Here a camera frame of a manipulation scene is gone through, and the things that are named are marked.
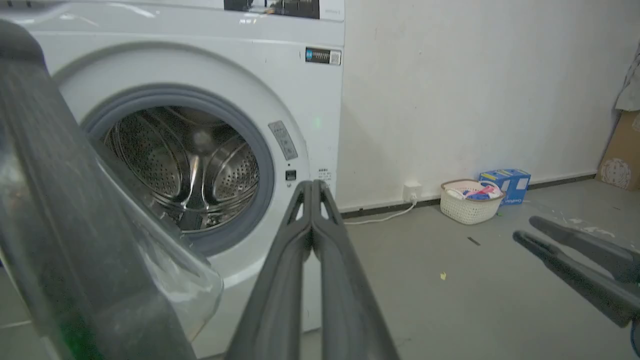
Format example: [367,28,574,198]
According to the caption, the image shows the brown cardboard box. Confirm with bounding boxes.
[595,110,640,191]

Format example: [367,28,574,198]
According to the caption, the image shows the white power cable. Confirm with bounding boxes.
[343,200,418,225]

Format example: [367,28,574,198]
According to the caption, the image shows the colourful clothes in basket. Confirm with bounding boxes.
[446,181,503,201]

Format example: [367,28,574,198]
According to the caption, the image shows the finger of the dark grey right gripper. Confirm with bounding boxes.
[529,215,640,284]
[513,230,640,329]

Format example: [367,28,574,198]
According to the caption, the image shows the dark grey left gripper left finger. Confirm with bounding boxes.
[224,180,314,360]

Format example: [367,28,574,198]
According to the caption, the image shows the blue cardboard box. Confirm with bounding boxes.
[478,168,532,206]

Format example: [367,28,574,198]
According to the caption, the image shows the white plastic laundry basket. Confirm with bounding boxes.
[440,179,506,225]

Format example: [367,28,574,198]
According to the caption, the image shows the white plastic sheet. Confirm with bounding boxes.
[615,42,640,112]

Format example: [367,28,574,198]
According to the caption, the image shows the washing machine glass door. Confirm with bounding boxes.
[0,19,224,360]

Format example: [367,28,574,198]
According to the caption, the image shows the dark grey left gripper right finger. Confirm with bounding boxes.
[312,180,401,360]

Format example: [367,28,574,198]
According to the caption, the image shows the white front-load washing machine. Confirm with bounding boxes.
[0,0,346,359]

